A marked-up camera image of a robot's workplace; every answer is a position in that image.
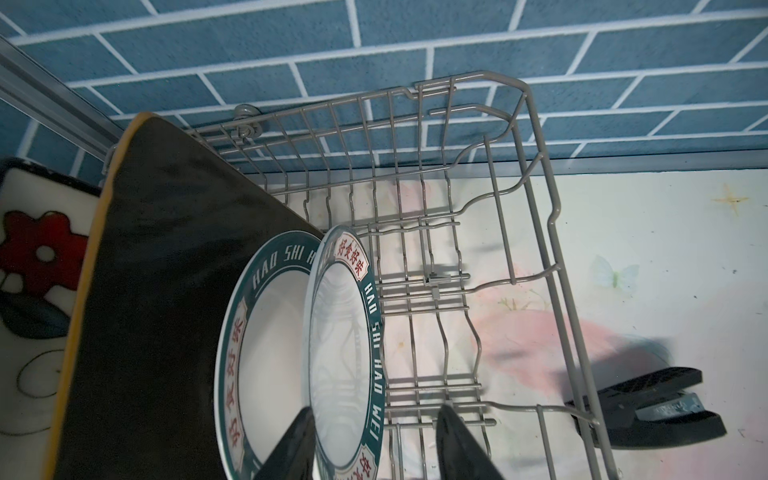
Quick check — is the black square plate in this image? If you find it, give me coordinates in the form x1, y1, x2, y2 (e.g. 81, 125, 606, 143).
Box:
43, 112, 312, 479

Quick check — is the black stapler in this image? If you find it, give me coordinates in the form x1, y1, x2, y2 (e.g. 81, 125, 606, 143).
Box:
598, 367, 727, 450

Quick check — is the floral square plate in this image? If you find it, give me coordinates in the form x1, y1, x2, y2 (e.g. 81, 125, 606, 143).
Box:
1, 158, 100, 479

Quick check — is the green rim plate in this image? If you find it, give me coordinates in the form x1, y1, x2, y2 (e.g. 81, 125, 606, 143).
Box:
214, 231, 320, 479
302, 226, 386, 479

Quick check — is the grey wire dish rack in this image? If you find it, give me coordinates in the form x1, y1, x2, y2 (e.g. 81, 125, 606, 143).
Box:
181, 71, 618, 479

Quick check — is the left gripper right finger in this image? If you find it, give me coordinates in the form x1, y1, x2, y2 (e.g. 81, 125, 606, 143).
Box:
435, 404, 503, 480

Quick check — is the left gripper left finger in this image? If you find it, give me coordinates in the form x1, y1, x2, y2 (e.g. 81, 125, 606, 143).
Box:
255, 406, 316, 480

